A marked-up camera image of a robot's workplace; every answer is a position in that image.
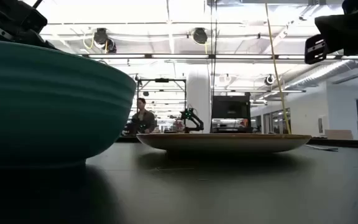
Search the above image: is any teal ceramic bowl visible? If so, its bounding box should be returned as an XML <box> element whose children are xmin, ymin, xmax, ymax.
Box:
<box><xmin>0</xmin><ymin>39</ymin><xmax>137</xmax><ymax>168</ymax></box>

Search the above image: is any cardboard box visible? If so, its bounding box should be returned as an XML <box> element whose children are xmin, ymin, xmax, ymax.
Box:
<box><xmin>324</xmin><ymin>129</ymin><xmax>354</xmax><ymax>141</ymax></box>

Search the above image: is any black screen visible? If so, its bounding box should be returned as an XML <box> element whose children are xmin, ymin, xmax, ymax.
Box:
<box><xmin>211</xmin><ymin>95</ymin><xmax>252</xmax><ymax>134</ymax></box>

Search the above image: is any person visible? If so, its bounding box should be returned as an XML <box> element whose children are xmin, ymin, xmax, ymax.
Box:
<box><xmin>126</xmin><ymin>97</ymin><xmax>157</xmax><ymax>136</ymax></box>

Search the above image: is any white column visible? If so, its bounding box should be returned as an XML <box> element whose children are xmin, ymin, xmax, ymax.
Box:
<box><xmin>186</xmin><ymin>64</ymin><xmax>213</xmax><ymax>134</ymax></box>

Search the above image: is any red ceramic plate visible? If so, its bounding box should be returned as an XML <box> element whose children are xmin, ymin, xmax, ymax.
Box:
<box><xmin>135</xmin><ymin>133</ymin><xmax>313</xmax><ymax>154</ymax></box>

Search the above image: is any silver ventilation duct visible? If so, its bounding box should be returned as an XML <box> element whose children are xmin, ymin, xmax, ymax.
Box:
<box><xmin>286</xmin><ymin>59</ymin><xmax>358</xmax><ymax>91</ymax></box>

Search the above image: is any yellow cable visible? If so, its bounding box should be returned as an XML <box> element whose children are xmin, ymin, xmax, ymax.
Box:
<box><xmin>264</xmin><ymin>0</ymin><xmax>292</xmax><ymax>135</ymax></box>

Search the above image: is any black hanging cable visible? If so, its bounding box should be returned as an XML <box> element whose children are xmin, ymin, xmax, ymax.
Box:
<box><xmin>209</xmin><ymin>0</ymin><xmax>219</xmax><ymax>97</ymax></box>

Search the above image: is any black metal frame rig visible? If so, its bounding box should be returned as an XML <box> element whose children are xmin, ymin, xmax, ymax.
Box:
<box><xmin>136</xmin><ymin>78</ymin><xmax>187</xmax><ymax>134</ymax></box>

